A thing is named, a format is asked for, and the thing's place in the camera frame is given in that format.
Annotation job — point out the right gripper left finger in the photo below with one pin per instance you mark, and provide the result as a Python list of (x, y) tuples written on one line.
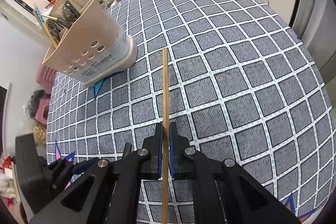
[(152, 167)]

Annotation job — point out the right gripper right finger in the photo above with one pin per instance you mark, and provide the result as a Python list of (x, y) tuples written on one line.
[(179, 164)]

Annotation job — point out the wooden chopstick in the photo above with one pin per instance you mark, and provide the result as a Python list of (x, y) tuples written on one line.
[(49, 17), (165, 144)]

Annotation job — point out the pink star sticker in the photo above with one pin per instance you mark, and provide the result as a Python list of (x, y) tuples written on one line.
[(63, 170)]

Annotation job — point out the bag of potatoes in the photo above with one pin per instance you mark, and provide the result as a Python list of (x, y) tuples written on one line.
[(40, 133)]

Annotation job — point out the blue star sticker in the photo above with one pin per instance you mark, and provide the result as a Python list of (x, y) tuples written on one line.
[(103, 85)]

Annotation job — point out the pink plastic stool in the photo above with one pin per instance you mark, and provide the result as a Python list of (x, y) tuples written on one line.
[(45, 77)]

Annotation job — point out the blue grid tablecloth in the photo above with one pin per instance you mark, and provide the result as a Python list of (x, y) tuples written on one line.
[(241, 85)]

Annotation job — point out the beige utensil holder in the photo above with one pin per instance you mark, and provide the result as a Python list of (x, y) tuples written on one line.
[(94, 48)]

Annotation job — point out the grey spoon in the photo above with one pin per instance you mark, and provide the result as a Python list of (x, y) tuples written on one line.
[(70, 15), (53, 29)]

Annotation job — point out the wooden chopstick in holder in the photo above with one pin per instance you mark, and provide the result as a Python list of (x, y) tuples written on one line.
[(49, 17)]

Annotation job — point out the blue patterned chopstick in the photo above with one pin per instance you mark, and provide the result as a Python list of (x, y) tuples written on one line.
[(37, 15)]

